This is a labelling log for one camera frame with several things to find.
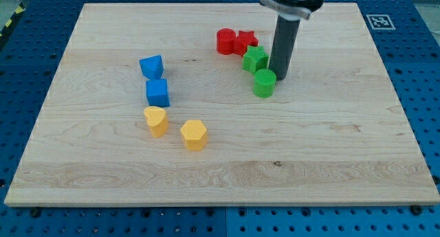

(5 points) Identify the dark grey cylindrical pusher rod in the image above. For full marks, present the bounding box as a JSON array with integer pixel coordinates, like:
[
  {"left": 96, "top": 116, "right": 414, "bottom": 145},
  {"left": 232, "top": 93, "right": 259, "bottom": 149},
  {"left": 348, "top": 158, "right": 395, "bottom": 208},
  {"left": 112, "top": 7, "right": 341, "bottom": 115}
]
[{"left": 268, "top": 16, "right": 300, "bottom": 80}]

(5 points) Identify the red star block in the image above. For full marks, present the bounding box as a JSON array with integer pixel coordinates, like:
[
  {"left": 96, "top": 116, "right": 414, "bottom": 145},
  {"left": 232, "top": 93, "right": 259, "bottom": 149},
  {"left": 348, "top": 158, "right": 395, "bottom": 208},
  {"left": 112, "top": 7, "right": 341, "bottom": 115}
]
[{"left": 233, "top": 30, "right": 259, "bottom": 57}]

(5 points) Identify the red cylinder block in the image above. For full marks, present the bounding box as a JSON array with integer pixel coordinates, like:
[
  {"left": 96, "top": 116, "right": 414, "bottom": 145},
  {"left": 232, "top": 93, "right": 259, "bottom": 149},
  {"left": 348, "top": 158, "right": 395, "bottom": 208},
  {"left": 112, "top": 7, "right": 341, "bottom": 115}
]
[{"left": 217, "top": 28, "right": 236, "bottom": 55}]

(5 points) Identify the blue cube block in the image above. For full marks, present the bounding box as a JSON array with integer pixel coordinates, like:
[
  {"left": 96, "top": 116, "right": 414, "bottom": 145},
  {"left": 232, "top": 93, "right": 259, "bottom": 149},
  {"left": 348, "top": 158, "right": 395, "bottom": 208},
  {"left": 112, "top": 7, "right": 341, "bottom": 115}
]
[{"left": 146, "top": 79, "right": 170, "bottom": 107}]

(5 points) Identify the yellow hexagon block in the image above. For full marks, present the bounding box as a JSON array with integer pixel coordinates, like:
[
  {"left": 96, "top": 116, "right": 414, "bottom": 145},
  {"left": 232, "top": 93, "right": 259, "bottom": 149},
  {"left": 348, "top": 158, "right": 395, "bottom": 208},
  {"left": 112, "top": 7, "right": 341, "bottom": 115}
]
[{"left": 180, "top": 120, "right": 208, "bottom": 151}]

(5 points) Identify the green star block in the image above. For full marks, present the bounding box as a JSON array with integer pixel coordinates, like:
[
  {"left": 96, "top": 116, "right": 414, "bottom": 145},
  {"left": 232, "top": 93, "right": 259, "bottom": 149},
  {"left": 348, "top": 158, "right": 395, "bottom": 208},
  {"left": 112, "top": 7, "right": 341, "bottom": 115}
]
[{"left": 242, "top": 45, "right": 269, "bottom": 75}]

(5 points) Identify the light wooden board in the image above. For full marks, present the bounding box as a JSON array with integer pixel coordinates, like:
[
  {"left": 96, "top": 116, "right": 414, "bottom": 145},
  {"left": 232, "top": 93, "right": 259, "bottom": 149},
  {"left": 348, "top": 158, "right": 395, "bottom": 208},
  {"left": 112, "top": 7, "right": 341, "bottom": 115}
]
[{"left": 5, "top": 3, "right": 439, "bottom": 207}]

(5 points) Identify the yellow heart block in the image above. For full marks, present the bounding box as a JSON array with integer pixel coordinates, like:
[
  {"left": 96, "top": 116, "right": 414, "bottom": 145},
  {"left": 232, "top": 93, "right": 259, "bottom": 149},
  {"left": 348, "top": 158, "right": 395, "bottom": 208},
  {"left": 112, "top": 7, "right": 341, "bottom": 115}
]
[{"left": 144, "top": 106, "right": 168, "bottom": 138}]

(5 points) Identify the white fiducial marker tag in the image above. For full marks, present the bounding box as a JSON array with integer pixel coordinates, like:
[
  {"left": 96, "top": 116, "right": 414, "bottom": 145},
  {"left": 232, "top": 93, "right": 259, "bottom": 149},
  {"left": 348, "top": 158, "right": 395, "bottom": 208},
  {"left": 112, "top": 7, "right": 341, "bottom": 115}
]
[{"left": 366, "top": 14, "right": 395, "bottom": 30}]

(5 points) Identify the blue triangle block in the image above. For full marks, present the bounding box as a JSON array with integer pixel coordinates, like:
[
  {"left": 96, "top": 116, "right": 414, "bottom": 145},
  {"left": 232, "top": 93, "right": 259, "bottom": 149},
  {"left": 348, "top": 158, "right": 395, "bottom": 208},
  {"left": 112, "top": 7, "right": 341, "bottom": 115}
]
[{"left": 139, "top": 55, "right": 164, "bottom": 80}]

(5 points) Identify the green cylinder block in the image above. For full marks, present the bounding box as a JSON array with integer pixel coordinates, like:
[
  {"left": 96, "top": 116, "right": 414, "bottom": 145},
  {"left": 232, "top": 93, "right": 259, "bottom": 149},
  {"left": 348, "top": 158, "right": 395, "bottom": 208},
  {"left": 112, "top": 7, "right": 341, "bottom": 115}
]
[{"left": 253, "top": 69, "right": 276, "bottom": 98}]

